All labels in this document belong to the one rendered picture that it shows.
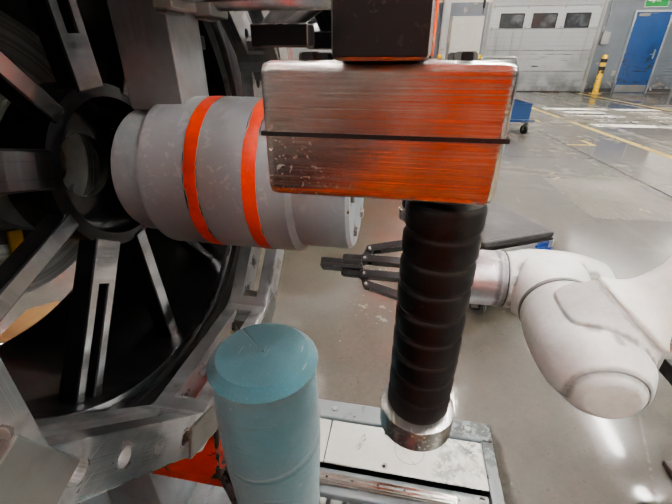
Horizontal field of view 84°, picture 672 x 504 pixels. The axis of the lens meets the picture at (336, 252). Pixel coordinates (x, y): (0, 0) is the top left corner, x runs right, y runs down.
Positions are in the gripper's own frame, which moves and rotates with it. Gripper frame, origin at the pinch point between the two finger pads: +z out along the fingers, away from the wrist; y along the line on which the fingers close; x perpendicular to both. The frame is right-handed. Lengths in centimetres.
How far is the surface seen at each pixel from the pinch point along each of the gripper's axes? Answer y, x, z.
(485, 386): -17, -73, -41
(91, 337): -17.1, 27.5, 19.7
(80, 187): 0.3, 24.7, 30.0
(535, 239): 41, -86, -62
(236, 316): -11.6, 8.7, 13.3
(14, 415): -21.2, 43.4, 9.1
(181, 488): -40.4, -8.8, 24.5
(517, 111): 342, -390, -153
